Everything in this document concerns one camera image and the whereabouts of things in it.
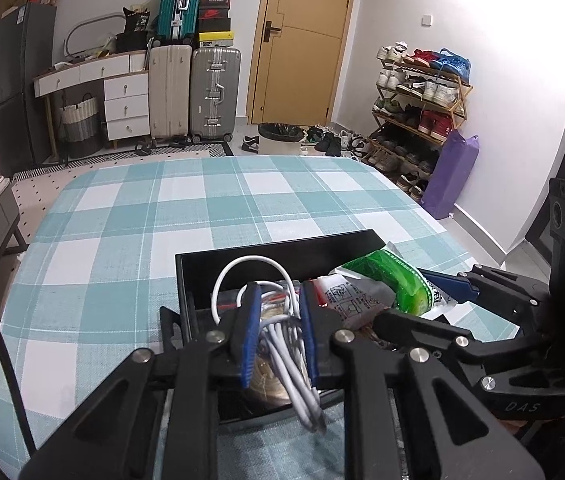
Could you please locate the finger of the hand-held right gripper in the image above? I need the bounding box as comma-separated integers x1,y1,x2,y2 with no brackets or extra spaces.
420,264,554,332
373,309,554,377

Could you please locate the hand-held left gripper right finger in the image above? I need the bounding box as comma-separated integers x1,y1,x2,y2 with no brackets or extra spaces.
299,282,546,480

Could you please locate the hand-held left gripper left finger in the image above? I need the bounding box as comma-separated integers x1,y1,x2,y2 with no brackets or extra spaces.
17,282,264,480

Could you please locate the white packet with red trim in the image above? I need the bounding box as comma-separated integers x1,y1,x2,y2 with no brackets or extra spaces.
307,275,394,332

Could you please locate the white charging cable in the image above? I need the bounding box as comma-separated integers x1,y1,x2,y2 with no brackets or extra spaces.
211,256,327,434

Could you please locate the green and white packet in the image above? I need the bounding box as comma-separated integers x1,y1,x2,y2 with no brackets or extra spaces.
330,242,458,319

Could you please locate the black cardboard box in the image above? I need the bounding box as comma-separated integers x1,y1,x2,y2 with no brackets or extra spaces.
175,229,398,426

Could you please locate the purple fabric bag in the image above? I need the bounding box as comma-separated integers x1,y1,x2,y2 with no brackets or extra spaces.
420,130,480,220

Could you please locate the teal checked tablecloth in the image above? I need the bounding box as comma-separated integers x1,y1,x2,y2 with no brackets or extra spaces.
0,155,518,480

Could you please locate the pile of loose shoes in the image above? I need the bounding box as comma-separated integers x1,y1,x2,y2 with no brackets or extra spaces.
135,122,379,162

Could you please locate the wooden shoe rack with shoes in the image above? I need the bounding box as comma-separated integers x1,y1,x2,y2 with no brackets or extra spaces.
367,42,473,202

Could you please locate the black trash bin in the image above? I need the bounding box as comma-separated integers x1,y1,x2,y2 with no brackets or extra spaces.
257,122,306,156

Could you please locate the patterned floor rug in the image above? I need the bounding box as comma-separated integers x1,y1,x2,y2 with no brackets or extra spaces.
11,140,236,184

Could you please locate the silver suitcase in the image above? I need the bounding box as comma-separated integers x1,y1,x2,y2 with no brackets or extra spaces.
188,47,242,143

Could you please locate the beige suitcase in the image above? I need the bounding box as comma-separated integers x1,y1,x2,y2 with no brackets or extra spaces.
148,44,194,142

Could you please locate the white desk with drawers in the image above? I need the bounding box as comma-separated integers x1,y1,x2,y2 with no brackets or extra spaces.
33,51,150,153

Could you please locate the wooden door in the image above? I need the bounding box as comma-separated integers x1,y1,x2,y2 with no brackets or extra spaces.
246,0,361,128

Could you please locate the woven laundry basket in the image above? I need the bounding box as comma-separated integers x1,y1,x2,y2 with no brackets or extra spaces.
59,95,102,158

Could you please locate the grey refrigerator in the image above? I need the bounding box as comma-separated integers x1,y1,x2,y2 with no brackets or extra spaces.
0,2,58,177

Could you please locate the black shopping bag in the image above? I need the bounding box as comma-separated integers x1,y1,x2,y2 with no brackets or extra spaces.
122,6,153,36

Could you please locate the teal suitcase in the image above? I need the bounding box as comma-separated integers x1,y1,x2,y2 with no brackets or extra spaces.
156,0,204,46

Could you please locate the oval mirror frame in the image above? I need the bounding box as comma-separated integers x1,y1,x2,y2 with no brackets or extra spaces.
65,14,126,58

